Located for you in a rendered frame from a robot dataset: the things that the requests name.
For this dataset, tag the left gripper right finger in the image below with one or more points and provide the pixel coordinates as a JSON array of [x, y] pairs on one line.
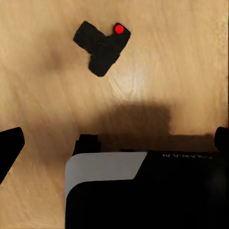
[[221, 142]]

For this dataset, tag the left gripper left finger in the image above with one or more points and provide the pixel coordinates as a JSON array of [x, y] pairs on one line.
[[11, 143]]

